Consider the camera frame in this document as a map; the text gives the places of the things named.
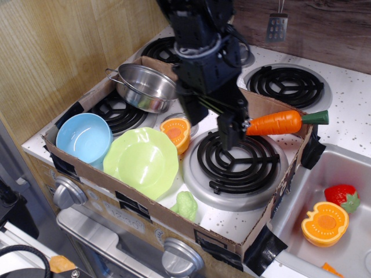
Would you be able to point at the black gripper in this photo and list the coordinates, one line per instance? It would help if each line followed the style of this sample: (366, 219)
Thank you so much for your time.
(207, 79)

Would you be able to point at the orange toy carrot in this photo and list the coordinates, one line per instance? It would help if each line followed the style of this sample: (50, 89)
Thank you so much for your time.
(285, 122)

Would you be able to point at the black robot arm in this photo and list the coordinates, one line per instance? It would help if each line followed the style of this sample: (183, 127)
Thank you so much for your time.
(200, 21)

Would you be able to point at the light green plastic plate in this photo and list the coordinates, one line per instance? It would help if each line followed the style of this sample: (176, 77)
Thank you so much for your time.
(144, 159)

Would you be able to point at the orange half on stove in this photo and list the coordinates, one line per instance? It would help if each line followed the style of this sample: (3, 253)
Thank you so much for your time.
(179, 132)

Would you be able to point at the red white toy mushroom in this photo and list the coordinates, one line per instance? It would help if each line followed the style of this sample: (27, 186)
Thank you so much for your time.
(241, 83)

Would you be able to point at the silver stovetop knob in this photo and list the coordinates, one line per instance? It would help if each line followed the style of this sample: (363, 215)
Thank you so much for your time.
(246, 55)

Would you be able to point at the front right black burner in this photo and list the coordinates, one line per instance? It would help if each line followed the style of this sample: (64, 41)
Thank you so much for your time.
(239, 180)

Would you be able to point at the black burner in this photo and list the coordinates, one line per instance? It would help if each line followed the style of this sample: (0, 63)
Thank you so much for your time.
(161, 49)
(121, 116)
(239, 180)
(295, 85)

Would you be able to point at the silver metal pot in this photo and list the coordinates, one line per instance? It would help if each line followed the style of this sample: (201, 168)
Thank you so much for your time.
(143, 87)

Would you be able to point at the back left black burner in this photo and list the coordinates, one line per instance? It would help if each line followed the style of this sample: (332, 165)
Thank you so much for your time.
(161, 49)

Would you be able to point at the back right black burner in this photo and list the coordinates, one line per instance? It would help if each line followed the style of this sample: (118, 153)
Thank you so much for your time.
(295, 85)

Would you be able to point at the front left black burner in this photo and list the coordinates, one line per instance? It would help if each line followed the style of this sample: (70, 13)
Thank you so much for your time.
(121, 116)

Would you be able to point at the green toy broccoli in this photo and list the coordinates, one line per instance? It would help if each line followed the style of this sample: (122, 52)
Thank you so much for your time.
(185, 206)

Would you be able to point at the silver slotted spatula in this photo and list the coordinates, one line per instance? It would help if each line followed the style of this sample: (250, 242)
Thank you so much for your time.
(277, 25)

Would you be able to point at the light blue plastic bowl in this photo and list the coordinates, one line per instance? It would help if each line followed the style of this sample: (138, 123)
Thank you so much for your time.
(87, 137)

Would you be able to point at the silver metal sink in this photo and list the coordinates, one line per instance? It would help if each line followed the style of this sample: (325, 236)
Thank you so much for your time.
(350, 256)

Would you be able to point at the right silver oven knob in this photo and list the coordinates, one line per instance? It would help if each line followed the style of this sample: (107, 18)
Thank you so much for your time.
(179, 259)

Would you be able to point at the silver oven knob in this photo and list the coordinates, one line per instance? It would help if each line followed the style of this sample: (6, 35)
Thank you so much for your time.
(67, 193)
(179, 259)

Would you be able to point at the red toy strawberry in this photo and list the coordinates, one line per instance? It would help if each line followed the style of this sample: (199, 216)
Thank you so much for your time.
(343, 195)

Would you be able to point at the orange half in sink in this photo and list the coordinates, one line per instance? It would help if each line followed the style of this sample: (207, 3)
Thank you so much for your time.
(325, 224)

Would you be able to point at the left silver oven knob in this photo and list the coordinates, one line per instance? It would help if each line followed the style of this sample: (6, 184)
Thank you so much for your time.
(67, 193)

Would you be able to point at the orange toy piece in sink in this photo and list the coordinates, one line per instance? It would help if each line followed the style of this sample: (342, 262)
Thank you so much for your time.
(326, 266)

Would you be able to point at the silver oven door handle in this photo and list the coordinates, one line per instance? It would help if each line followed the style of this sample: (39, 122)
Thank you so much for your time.
(110, 250)

